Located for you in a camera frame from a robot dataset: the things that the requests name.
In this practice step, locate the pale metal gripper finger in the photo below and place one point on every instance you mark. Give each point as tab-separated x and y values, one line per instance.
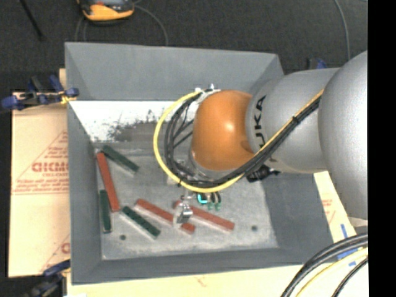
184	202
185	213

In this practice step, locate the red-brown flat block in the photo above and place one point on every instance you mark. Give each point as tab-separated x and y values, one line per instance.
154	210
213	219
108	182

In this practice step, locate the dark green flat block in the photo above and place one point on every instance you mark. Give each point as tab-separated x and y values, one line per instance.
105	210
121	158
140	221

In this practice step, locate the grey metal bin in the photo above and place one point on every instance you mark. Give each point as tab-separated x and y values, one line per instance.
130	73

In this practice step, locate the brown cardboard board, red print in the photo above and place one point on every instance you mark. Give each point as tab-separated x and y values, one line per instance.
37	215

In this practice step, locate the black cylinder on white bracket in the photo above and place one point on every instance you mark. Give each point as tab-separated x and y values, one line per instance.
259	174

